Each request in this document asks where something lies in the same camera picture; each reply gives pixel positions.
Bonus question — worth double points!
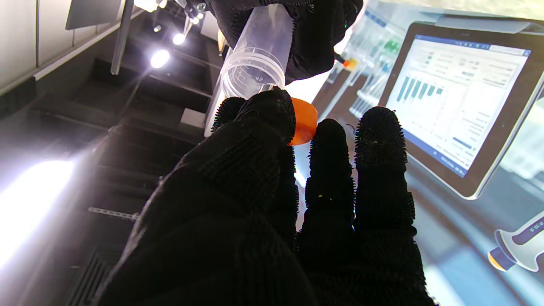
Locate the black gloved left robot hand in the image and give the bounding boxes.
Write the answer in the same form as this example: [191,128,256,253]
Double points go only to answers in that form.
[91,87,438,306]

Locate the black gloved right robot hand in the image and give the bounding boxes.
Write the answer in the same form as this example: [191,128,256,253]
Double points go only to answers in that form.
[204,0,365,85]

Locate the clear plastic test tube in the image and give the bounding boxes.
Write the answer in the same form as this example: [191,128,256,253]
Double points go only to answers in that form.
[220,3,295,100]

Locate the orange tube cap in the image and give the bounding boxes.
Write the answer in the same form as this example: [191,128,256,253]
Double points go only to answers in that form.
[288,97,318,146]

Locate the printed laboratory backdrop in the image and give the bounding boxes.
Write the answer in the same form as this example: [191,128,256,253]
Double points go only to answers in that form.
[293,0,544,306]

